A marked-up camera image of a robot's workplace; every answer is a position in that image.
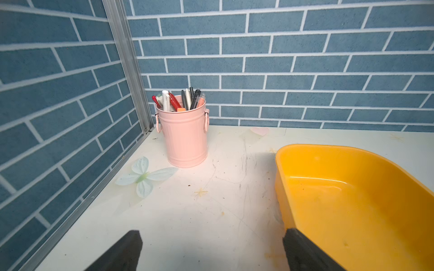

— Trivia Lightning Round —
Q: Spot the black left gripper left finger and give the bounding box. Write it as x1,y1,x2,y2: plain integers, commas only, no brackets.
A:
86,230,143,271

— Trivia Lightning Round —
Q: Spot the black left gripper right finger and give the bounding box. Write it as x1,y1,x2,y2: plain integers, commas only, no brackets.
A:
283,228,345,271

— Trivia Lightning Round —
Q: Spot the yellow plastic storage box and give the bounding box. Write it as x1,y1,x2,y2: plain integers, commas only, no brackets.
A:
275,144,434,271

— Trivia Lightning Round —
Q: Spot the pink metal pen holder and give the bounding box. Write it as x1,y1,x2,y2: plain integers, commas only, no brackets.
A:
156,97,209,168

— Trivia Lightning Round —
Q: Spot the red pen in holder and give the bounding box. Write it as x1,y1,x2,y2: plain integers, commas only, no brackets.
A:
168,93,182,112

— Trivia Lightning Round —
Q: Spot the white pen in holder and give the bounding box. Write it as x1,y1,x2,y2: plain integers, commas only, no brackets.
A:
162,90,171,112

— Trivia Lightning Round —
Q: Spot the black pen in holder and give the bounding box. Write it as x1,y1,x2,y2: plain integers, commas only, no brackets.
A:
190,89,201,110

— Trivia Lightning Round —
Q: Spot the aluminium corner frame post left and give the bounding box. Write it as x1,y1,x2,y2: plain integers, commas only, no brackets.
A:
102,0,154,134

